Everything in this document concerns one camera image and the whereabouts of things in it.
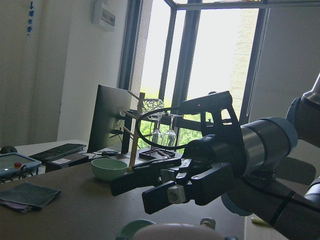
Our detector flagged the black keyboard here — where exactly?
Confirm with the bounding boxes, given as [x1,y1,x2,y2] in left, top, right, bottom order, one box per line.
[29,143,87,163]

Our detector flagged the pink cup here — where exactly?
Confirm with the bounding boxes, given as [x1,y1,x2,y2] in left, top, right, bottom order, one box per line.
[132,223,225,240]

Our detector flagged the black monitor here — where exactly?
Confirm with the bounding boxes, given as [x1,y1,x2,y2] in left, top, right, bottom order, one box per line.
[87,84,132,153]

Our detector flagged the teach pendant tablet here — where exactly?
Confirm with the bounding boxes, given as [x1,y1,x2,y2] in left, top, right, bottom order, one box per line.
[0,152,42,178]

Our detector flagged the grey cup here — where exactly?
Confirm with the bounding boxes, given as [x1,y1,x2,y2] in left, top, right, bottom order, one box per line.
[200,217,216,230]

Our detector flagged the wooden mug tree stand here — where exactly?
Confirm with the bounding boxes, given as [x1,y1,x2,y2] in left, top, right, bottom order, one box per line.
[124,90,145,172]

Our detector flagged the black glass rack tray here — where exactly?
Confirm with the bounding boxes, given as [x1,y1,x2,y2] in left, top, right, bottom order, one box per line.
[138,147,182,160]

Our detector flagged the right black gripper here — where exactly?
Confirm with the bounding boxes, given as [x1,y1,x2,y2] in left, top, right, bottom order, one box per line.
[109,134,247,215]

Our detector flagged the hanging wine glass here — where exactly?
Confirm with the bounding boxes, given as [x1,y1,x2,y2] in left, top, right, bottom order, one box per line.
[151,119,164,145]
[163,115,177,147]

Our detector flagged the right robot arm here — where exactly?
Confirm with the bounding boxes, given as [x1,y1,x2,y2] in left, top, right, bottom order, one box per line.
[110,81,320,240]

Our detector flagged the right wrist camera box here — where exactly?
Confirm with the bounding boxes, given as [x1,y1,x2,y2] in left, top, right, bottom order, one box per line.
[179,91,235,115]

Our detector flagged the grey folded cloth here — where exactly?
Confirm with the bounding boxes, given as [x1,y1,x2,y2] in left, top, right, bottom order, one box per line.
[0,182,61,213]

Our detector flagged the white wall electrical box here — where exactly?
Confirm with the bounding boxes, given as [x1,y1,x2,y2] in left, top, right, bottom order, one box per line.
[92,0,116,32]

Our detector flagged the yellow plastic knife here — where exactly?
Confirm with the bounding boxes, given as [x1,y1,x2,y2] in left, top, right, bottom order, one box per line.
[250,217,270,227]

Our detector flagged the mint green bowl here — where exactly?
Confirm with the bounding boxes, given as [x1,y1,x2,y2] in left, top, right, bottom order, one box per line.
[91,158,128,182]

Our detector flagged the mint green cup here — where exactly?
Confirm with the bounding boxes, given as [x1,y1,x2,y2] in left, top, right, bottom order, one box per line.
[115,219,156,240]

